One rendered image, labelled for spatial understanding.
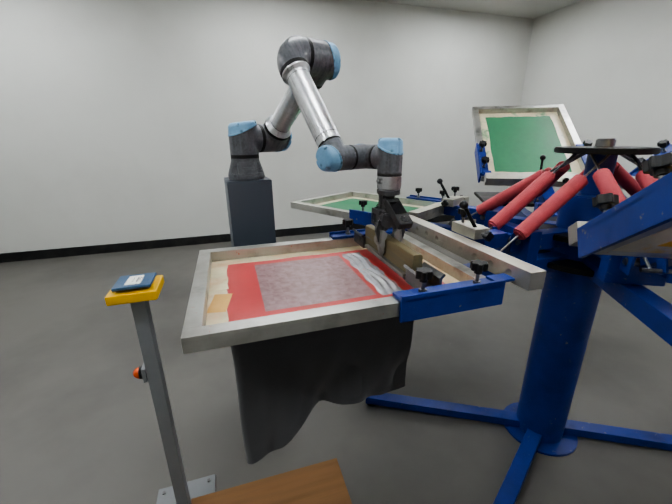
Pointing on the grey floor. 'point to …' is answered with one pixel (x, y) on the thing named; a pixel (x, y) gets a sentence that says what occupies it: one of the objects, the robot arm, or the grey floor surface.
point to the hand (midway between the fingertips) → (389, 252)
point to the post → (151, 369)
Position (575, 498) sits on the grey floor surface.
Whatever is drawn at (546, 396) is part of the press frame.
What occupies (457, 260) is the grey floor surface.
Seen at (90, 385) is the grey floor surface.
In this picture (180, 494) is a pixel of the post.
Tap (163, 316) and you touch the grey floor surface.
